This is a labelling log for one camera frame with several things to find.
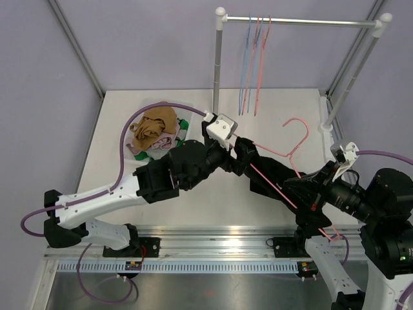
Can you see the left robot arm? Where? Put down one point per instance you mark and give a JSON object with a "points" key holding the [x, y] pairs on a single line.
{"points": [[74, 218]]}

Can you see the black tank top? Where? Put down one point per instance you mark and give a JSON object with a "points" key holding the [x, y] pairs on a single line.
{"points": [[267, 177]]}

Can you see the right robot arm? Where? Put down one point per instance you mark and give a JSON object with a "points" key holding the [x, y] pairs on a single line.
{"points": [[383, 208]]}

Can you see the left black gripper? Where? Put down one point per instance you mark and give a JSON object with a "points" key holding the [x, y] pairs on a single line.
{"points": [[237, 165]]}

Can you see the white metal clothes rack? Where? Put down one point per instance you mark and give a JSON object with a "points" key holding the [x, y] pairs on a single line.
{"points": [[370, 31]]}

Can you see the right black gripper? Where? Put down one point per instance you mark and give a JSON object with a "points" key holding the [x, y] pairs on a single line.
{"points": [[328, 172]]}

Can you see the white plastic basket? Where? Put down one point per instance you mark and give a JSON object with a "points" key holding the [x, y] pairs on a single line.
{"points": [[181, 113]]}

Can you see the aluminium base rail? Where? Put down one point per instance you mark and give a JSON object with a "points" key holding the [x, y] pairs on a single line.
{"points": [[215, 243]]}

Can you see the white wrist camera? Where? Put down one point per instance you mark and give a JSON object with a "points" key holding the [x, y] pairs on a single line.
{"points": [[220, 128], [345, 155]]}

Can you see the green tank top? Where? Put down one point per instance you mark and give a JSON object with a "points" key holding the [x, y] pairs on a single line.
{"points": [[157, 154]]}

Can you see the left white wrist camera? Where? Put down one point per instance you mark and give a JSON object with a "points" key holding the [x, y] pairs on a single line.
{"points": [[220, 128]]}

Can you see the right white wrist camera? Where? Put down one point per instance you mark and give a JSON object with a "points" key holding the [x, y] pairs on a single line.
{"points": [[345, 155]]}

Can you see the pink mauve tank top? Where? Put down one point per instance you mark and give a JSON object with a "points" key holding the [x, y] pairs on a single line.
{"points": [[164, 142]]}

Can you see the mustard brown tank top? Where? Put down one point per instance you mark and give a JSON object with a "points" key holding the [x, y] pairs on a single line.
{"points": [[153, 123]]}

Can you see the white slotted cable duct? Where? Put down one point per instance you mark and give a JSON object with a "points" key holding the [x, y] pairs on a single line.
{"points": [[179, 267]]}

